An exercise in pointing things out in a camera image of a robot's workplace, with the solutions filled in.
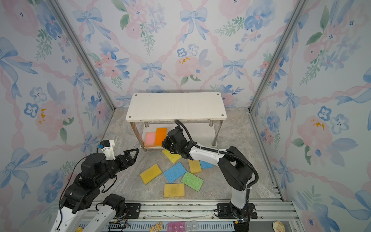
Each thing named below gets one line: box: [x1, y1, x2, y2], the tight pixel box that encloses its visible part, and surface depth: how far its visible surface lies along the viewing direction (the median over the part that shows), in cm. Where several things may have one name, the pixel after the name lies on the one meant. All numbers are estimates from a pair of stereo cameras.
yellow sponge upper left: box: [161, 149, 182, 164], surface depth 93 cm
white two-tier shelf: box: [125, 91, 228, 149], surface depth 78 cm
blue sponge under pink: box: [199, 160, 214, 169], surface depth 90 cm
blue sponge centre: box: [163, 161, 187, 184], surface depth 87 cm
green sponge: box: [180, 171, 205, 193], surface depth 84 cm
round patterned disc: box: [272, 220, 286, 232], surface depth 71 cm
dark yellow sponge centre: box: [187, 159, 202, 174], surface depth 90 cm
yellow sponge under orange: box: [139, 163, 163, 185], surface depth 87 cm
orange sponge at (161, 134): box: [154, 128, 168, 146], surface depth 92 cm
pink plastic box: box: [167, 221, 186, 232], surface depth 70 cm
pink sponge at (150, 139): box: [144, 131, 157, 148], surface depth 93 cm
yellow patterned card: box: [149, 221, 163, 232], surface depth 70 cm
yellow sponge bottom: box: [163, 183, 186, 198], surface depth 81 cm
